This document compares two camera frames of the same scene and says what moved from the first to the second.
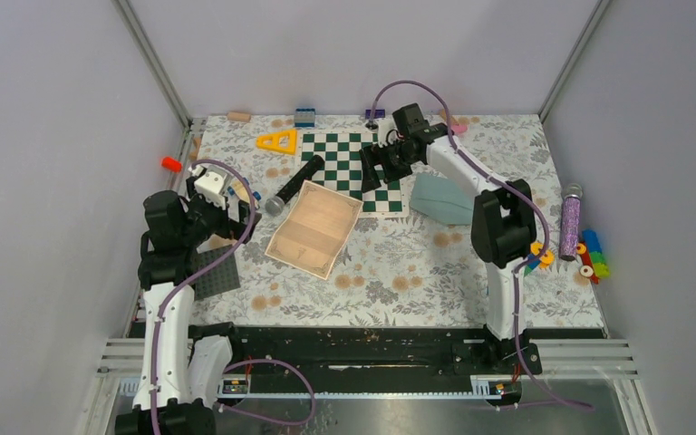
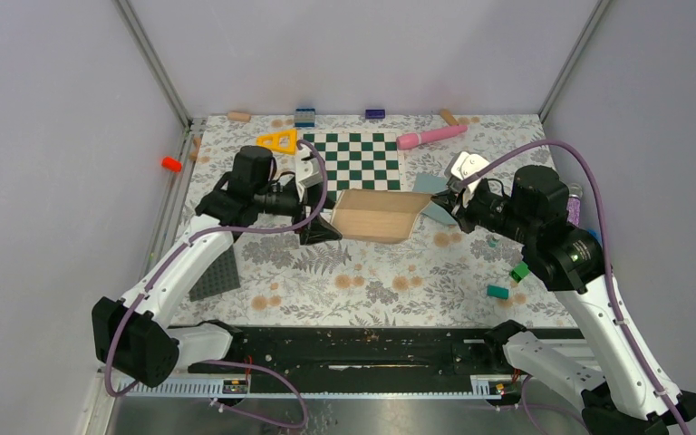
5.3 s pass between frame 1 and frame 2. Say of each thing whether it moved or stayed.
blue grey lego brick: stayed
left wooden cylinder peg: stayed
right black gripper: moved
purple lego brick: stayed
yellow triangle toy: stayed
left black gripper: moved
